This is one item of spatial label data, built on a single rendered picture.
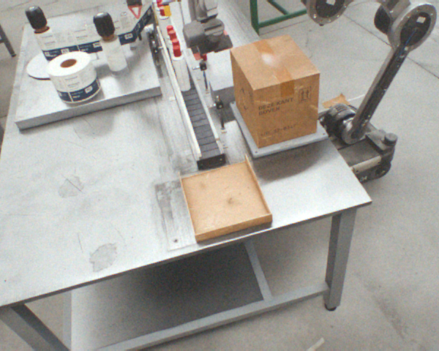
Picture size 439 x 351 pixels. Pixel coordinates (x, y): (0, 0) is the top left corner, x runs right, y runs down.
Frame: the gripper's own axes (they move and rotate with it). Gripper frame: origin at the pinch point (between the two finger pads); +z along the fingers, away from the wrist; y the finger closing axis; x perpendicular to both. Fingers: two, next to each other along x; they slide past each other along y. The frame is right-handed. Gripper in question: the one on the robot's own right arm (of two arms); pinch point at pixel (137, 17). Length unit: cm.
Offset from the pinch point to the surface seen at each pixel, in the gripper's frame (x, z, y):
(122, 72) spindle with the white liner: -13.8, 19.6, 11.0
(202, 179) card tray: 6, 25, 88
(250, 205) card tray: 19, 25, 107
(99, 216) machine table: -32, 26, 92
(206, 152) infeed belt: 11, 21, 80
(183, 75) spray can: 11.9, 12.7, 37.5
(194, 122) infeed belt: 11, 21, 60
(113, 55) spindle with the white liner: -15.8, 10.3, 11.3
